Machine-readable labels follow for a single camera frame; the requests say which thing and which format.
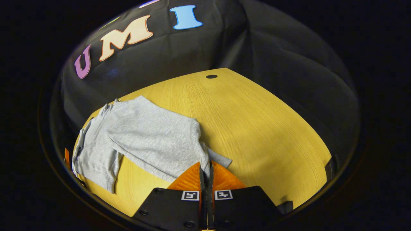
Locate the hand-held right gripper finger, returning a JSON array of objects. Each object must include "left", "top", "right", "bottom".
[
  {"left": 132, "top": 162, "right": 208, "bottom": 230},
  {"left": 207, "top": 160, "right": 284, "bottom": 229}
]

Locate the grey zip-neck sweatshirt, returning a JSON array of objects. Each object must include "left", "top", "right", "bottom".
[{"left": 72, "top": 95, "right": 232, "bottom": 194}]

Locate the black backdrop cloth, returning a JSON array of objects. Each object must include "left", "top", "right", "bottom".
[{"left": 59, "top": 0, "right": 360, "bottom": 167}]

